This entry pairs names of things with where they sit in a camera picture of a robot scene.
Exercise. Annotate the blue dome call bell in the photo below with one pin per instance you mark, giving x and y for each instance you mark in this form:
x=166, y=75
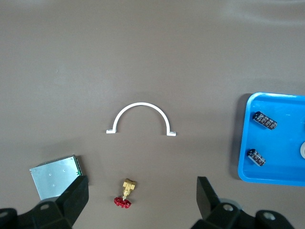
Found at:
x=302, y=149

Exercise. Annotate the small dark connector block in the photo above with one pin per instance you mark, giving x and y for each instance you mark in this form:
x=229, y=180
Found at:
x=256, y=158

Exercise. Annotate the silver metal power supply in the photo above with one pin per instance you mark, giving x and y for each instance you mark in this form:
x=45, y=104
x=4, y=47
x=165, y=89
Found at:
x=54, y=176

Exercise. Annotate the blue plastic tray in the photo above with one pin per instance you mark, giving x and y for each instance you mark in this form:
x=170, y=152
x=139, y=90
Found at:
x=281, y=171

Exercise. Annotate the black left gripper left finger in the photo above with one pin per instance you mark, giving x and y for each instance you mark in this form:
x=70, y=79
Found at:
x=69, y=206

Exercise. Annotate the white semicircular pipe clamp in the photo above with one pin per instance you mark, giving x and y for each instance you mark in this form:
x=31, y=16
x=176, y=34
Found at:
x=143, y=104

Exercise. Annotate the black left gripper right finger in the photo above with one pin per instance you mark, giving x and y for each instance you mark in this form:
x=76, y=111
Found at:
x=207, y=204

